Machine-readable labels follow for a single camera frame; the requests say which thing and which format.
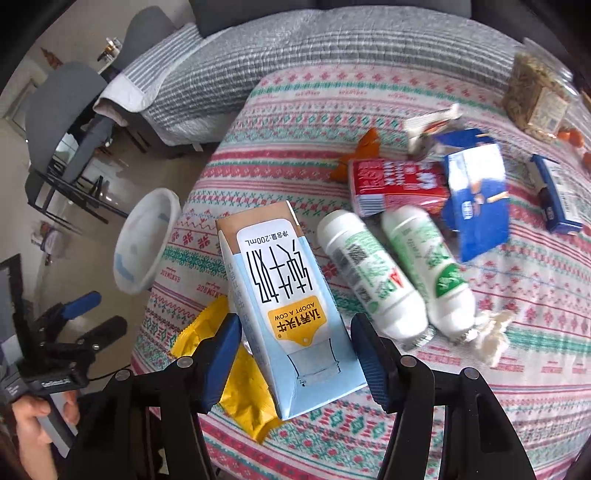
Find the white crumpled tissue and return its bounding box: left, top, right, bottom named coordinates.
left=466, top=309, right=514, bottom=368

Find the white crumpled wrapper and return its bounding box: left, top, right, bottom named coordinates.
left=405, top=104, right=462, bottom=160

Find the person's left hand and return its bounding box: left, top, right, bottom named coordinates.
left=13, top=391, right=81, bottom=446

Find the white plastic bin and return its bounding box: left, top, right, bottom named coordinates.
left=113, top=188, right=182, bottom=294

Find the yellow wrapper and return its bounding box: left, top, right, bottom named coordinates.
left=170, top=295, right=283, bottom=446

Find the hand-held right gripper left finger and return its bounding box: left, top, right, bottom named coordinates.
left=60, top=313, right=243, bottom=480

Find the person's left forearm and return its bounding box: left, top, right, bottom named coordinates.
left=0, top=434, right=60, bottom=480

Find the dark grey sofa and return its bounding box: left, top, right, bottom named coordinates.
left=124, top=0, right=474, bottom=153

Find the clear jar of seeds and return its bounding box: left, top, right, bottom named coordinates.
left=502, top=39, right=578, bottom=144

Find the orange plush toy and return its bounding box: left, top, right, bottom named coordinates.
left=329, top=128, right=382, bottom=184

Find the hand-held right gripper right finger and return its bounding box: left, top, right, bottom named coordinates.
left=350, top=313, right=539, bottom=480

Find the light blue milk carton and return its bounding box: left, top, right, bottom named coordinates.
left=215, top=200, right=369, bottom=421

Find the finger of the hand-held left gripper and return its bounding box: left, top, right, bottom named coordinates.
left=69, top=316, right=129, bottom=357
left=34, top=291, right=103, bottom=342

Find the red drink carton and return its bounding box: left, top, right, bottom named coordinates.
left=347, top=158, right=451, bottom=217

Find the patterned red green tablecloth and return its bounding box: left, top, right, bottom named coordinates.
left=130, top=62, right=591, bottom=480

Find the white bottle with green label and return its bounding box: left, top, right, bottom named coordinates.
left=381, top=205, right=476, bottom=343
left=316, top=210, right=431, bottom=350

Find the blue cookie pack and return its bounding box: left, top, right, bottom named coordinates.
left=529, top=154, right=585, bottom=235

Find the blue biscuit box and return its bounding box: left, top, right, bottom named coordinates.
left=436, top=128, right=511, bottom=264

